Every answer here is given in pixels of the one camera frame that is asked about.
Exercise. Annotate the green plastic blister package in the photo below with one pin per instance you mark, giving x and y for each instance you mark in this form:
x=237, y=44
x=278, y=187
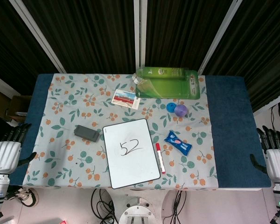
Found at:
x=168, y=85

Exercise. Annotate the dark grey whiteboard eraser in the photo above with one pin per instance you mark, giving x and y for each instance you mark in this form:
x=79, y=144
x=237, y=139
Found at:
x=86, y=133

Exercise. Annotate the red and white marker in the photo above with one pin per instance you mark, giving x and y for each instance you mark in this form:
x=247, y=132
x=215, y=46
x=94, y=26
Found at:
x=160, y=158

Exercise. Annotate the blue snack packet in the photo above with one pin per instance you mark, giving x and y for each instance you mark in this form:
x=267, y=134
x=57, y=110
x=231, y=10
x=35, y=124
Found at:
x=178, y=142

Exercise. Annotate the floral fruit-print tablecloth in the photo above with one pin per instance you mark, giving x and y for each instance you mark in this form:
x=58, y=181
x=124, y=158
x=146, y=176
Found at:
x=67, y=102

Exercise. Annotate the small black-framed whiteboard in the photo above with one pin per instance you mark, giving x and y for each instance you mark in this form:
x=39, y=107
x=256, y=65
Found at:
x=130, y=154

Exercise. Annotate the brown cardboard box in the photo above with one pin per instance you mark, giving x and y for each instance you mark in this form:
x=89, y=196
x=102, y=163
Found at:
x=17, y=106

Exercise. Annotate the right silver-black robot hand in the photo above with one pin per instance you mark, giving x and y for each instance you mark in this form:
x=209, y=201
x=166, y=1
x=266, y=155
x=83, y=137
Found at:
x=278, y=163

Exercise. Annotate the blue plastic disc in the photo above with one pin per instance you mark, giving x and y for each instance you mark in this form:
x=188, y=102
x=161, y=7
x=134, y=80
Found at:
x=171, y=107

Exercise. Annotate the red building postcard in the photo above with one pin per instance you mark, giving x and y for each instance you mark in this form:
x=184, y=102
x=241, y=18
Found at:
x=126, y=99

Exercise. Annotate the left silver-black robot hand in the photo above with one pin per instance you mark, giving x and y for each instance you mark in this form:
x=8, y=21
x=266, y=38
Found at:
x=5, y=154

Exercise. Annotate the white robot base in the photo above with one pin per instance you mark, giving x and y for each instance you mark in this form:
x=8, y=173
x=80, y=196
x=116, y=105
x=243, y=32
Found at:
x=136, y=211

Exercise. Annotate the purple ball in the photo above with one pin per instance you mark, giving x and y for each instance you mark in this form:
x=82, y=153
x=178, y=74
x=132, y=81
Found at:
x=181, y=110

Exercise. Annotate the crumpled clear plastic wrap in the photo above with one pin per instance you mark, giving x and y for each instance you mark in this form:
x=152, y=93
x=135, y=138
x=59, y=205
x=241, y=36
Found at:
x=138, y=79

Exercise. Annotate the black and white shoe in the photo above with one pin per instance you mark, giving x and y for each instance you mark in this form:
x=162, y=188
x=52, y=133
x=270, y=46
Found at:
x=25, y=197

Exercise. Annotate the blue table cover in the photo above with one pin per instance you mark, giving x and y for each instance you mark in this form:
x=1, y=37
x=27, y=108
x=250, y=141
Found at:
x=233, y=130

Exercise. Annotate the white frame post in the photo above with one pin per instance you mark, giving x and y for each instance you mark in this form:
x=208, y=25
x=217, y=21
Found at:
x=40, y=37
x=218, y=39
x=140, y=35

